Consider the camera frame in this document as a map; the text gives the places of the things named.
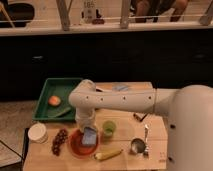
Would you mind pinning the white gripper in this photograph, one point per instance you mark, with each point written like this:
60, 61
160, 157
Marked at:
85, 118

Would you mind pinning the blue sponge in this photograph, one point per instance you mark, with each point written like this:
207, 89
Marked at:
89, 137

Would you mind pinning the red bowl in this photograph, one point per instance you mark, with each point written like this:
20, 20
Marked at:
77, 149

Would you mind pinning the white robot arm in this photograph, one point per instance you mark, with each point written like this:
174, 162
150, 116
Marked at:
189, 111

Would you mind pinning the green cucumber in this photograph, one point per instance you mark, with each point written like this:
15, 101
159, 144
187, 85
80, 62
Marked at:
62, 112

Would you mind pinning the green plastic cup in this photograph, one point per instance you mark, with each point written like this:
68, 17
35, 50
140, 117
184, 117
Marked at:
108, 129

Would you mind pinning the dark grape bunch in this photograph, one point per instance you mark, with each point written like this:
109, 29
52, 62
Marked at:
59, 139

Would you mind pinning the green plastic tray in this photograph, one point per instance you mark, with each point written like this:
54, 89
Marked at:
61, 87

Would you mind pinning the orange peach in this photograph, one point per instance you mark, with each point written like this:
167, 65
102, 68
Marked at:
54, 101

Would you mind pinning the brown chocolate bar box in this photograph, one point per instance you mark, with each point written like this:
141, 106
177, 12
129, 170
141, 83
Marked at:
140, 116

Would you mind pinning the small metal cup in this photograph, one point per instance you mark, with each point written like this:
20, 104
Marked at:
137, 146

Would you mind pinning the metal spoon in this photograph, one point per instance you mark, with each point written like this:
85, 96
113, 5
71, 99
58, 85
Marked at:
146, 152

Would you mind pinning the white carton on shelf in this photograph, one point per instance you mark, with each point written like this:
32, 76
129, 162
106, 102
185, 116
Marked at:
89, 10

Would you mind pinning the seated person legs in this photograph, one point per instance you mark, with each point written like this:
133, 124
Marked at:
145, 9

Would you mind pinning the black office chair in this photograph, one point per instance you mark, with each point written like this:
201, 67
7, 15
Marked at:
19, 13

